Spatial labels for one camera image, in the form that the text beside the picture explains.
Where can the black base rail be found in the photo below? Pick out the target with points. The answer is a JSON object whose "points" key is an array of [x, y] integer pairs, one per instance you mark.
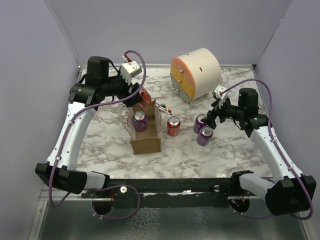
{"points": [[145, 193]]}

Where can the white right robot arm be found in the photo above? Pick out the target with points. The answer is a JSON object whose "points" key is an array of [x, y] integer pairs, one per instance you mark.
{"points": [[291, 191]]}

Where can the red soda can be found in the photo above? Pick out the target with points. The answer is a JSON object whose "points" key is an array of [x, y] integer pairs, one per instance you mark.
{"points": [[146, 97], [173, 126]]}

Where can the cream round drawer cabinet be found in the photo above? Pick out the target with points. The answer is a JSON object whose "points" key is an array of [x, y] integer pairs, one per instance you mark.
{"points": [[195, 74]]}

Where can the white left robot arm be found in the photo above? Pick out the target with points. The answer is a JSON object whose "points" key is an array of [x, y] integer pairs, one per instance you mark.
{"points": [[85, 97]]}

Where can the purple soda can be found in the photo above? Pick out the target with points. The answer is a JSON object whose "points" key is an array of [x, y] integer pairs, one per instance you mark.
{"points": [[198, 123], [204, 135], [140, 121]]}

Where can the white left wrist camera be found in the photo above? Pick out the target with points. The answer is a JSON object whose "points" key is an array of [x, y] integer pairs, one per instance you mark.
{"points": [[130, 70]]}

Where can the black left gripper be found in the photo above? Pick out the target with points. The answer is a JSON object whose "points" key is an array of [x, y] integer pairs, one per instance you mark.
{"points": [[134, 88]]}

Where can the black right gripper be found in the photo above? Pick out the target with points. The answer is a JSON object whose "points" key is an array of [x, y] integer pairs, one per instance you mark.
{"points": [[212, 114]]}

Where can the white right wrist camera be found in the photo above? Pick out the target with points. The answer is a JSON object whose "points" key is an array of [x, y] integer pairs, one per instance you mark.
{"points": [[218, 93]]}

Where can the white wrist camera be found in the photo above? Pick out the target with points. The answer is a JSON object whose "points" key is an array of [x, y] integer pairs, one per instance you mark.
{"points": [[218, 93], [130, 70]]}

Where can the canvas bag with cat print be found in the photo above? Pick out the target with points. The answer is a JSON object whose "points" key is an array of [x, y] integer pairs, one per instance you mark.
{"points": [[148, 141]]}

